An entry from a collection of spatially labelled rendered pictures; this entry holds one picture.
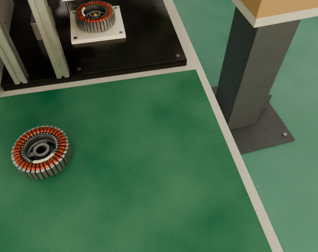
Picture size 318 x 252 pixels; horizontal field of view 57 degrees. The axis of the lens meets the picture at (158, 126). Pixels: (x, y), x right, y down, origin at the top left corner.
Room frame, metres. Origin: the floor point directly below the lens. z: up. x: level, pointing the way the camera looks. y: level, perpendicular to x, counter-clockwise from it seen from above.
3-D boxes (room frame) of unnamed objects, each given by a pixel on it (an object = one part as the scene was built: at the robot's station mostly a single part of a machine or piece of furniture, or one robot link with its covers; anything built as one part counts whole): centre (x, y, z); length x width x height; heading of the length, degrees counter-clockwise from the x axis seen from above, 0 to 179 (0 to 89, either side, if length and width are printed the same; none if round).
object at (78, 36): (0.75, 0.18, 0.78); 0.15 x 0.15 x 0.01; 12
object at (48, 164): (0.32, 0.24, 0.77); 0.11 x 0.11 x 0.04
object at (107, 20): (0.75, 0.18, 0.80); 0.11 x 0.11 x 0.04
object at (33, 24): (0.72, 0.32, 0.80); 0.08 x 0.05 x 0.06; 12
